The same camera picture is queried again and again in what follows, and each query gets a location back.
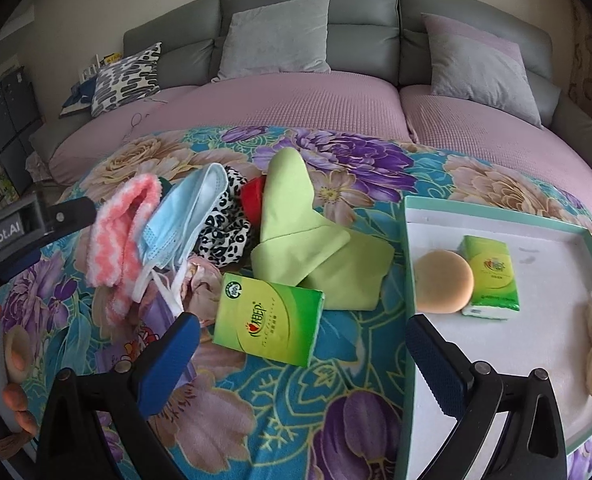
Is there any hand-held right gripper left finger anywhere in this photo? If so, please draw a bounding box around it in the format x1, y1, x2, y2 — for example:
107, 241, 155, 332
33, 311, 202, 480

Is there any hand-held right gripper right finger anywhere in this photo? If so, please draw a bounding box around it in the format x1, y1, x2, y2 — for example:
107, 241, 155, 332
405, 313, 569, 480

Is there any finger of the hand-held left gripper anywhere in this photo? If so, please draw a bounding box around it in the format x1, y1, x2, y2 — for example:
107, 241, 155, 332
38, 196, 98, 241

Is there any pink white fuzzy cloth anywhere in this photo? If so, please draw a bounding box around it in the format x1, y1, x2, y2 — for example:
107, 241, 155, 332
86, 172, 164, 328

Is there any pale pink cloth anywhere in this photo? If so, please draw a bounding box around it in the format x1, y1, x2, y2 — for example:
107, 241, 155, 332
178, 255, 227, 328

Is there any large green tissue packet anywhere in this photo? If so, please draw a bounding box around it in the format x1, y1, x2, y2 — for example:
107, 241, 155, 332
212, 272, 325, 368

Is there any blue face mask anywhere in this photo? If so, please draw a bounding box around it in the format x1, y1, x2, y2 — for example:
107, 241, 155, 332
136, 165, 229, 316

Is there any white tray with teal rim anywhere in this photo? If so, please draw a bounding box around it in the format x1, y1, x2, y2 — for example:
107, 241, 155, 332
393, 195, 592, 480

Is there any leopard print scrunchie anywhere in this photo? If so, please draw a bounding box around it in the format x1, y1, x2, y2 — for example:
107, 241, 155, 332
193, 165, 254, 271

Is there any red tape roll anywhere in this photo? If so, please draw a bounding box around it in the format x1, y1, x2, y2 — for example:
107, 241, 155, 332
240, 176, 268, 223

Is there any light green cloth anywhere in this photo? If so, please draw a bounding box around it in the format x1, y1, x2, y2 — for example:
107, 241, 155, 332
251, 147, 396, 311

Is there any person's left hand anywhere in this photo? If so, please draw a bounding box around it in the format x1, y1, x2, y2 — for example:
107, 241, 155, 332
1, 327, 39, 436

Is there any round beige sponge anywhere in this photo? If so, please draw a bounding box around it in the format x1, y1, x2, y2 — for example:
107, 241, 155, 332
415, 251, 475, 315

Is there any small green tissue packet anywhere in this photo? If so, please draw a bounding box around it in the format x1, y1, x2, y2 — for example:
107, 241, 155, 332
457, 235, 522, 321

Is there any dark grey cabinet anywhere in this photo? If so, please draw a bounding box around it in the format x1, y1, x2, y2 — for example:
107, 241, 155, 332
0, 66, 44, 196

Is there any floral printed blanket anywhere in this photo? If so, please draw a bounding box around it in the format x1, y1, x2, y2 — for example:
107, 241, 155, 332
0, 125, 592, 480

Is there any black white patterned pillow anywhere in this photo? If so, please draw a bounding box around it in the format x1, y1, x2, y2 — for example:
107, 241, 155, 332
91, 42, 163, 117

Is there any plain grey pillow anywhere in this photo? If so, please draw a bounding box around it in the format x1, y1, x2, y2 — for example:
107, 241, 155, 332
211, 0, 333, 83

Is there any pink bedspread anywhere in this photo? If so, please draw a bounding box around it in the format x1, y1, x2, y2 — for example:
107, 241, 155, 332
48, 71, 592, 221

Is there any grey and pink pillow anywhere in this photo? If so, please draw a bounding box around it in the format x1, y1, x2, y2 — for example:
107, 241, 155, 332
420, 12, 562, 128

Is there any grey upholstered bed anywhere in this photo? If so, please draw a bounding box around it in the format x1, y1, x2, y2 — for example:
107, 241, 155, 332
28, 0, 592, 186

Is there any thin cord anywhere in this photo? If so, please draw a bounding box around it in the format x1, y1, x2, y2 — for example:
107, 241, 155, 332
126, 95, 169, 136

